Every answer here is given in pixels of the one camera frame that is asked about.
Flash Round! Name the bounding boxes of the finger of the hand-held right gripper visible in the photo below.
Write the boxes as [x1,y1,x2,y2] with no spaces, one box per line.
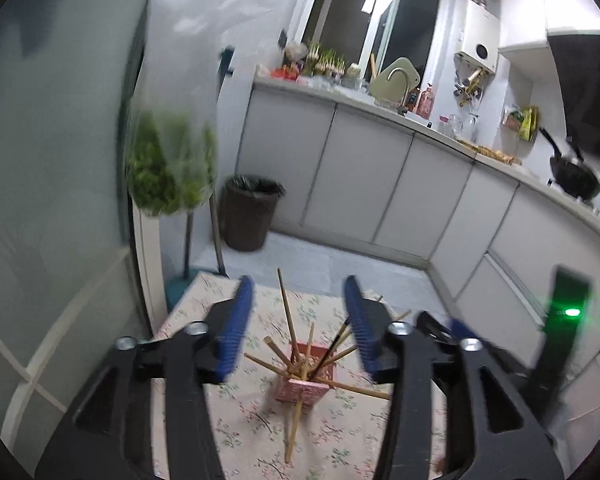
[414,310,471,347]

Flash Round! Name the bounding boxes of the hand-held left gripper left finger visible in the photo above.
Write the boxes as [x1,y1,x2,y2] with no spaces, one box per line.
[35,275,257,480]

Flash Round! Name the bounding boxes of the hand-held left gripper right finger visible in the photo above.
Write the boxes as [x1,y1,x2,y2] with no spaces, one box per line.
[343,275,564,480]

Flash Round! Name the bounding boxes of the bunch of wooden chopsticks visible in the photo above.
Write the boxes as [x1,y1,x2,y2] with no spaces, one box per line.
[243,268,412,465]

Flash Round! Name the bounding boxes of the pink perforated basket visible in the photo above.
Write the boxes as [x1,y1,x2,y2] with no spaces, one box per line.
[274,340,337,406]

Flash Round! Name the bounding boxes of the blue mop base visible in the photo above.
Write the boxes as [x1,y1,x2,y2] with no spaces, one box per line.
[165,274,197,312]

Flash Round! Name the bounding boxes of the floral tablecloth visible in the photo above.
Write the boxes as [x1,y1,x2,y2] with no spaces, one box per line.
[152,270,452,480]

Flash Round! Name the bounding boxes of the thin broom pole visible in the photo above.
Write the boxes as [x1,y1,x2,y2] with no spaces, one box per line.
[181,209,196,282]

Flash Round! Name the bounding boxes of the wooden mop pole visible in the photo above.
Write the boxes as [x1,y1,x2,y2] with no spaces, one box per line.
[208,194,227,277]

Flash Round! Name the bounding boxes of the dark trash bin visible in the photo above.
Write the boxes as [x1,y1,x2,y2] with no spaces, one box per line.
[218,173,285,253]

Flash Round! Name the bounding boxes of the white kitchen counter cabinets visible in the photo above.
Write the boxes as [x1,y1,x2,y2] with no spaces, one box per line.
[234,77,600,413]

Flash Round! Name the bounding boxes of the black wok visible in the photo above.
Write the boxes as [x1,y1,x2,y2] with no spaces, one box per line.
[538,127,600,200]

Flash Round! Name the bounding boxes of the plastic bag of greens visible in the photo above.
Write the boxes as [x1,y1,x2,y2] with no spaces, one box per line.
[124,0,232,217]

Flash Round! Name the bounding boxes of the wooden board with food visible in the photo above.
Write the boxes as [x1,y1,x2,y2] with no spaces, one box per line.
[462,140,522,166]

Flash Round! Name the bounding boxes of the glass jars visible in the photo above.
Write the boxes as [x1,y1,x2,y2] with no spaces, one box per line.
[437,113,481,141]

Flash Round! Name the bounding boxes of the green hanging packets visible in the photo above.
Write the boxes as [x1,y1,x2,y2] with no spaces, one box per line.
[503,105,540,142]

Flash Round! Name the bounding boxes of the frosted glass door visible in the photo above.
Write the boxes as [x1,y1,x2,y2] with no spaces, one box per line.
[0,0,148,466]

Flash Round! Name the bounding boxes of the pink bottle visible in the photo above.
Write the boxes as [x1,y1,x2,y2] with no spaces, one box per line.
[415,84,436,120]

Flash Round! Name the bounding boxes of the black range hood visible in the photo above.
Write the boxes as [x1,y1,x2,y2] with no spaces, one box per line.
[547,29,600,167]

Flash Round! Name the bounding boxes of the green cutting board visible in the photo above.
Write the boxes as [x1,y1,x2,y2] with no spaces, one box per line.
[368,57,421,107]

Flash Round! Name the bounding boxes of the metal faucet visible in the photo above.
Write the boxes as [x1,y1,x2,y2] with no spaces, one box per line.
[384,67,412,107]

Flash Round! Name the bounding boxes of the sprouting garlic plants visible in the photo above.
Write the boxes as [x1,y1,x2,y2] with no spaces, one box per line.
[302,42,349,79]

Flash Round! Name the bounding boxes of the white water heater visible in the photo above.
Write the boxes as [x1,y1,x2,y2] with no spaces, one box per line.
[453,0,501,75]

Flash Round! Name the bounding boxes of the kitchen window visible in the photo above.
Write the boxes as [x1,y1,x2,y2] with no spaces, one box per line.
[289,0,454,97]

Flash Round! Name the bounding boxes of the white upper cabinet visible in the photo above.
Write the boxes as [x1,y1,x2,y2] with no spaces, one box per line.
[497,0,600,52]

